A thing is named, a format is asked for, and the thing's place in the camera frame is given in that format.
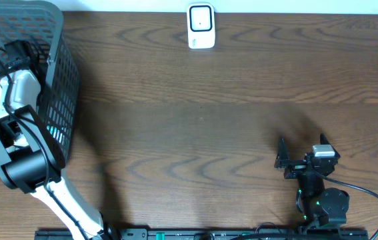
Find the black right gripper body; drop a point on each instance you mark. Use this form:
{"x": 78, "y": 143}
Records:
{"x": 294, "y": 170}

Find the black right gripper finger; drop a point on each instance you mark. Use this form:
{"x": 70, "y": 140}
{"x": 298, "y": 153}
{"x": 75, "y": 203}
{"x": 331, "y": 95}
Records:
{"x": 323, "y": 139}
{"x": 282, "y": 159}

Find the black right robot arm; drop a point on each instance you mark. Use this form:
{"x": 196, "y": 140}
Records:
{"x": 324, "y": 208}

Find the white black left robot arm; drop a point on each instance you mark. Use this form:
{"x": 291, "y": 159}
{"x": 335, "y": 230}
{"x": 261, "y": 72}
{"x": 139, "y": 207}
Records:
{"x": 36, "y": 126}

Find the grey plastic mesh basket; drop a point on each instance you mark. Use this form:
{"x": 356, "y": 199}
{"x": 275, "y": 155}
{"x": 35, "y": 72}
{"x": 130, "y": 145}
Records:
{"x": 41, "y": 23}

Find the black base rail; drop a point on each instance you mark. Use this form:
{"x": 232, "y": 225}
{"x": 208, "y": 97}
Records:
{"x": 144, "y": 234}

